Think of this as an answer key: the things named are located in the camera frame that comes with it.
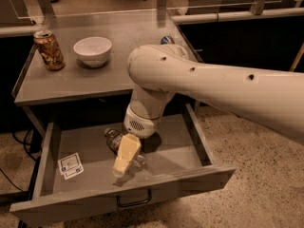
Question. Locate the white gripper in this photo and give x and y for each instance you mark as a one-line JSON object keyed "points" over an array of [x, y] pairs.
{"points": [[140, 124]]}

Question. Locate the clear plastic water bottle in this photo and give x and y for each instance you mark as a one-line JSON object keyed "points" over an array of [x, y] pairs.
{"points": [[113, 138]]}

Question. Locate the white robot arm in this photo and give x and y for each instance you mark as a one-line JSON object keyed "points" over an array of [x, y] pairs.
{"points": [[271, 98]]}

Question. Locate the grey open top drawer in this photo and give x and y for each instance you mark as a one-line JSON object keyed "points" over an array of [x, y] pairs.
{"points": [[179, 163]]}

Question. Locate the grey metal cabinet counter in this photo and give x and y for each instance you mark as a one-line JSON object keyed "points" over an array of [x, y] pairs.
{"points": [[76, 81]]}

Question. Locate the white fiducial tag card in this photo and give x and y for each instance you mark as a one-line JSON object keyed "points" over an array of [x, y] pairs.
{"points": [[70, 166]]}

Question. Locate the white ceramic bowl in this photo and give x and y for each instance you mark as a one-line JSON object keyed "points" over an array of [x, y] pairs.
{"points": [[93, 51]]}

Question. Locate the blue silver soda can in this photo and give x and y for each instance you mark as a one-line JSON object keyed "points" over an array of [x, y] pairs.
{"points": [[167, 40]]}

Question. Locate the brown soda can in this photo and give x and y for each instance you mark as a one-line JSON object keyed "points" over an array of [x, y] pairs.
{"points": [[48, 47]]}

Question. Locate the black drawer handle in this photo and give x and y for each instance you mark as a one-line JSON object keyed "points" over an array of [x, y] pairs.
{"points": [[134, 198]]}

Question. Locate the yellow frame cart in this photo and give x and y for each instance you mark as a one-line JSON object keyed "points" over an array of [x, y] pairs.
{"points": [[297, 59]]}

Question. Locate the grey horizontal rail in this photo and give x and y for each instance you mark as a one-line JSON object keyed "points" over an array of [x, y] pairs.
{"points": [[235, 16]]}

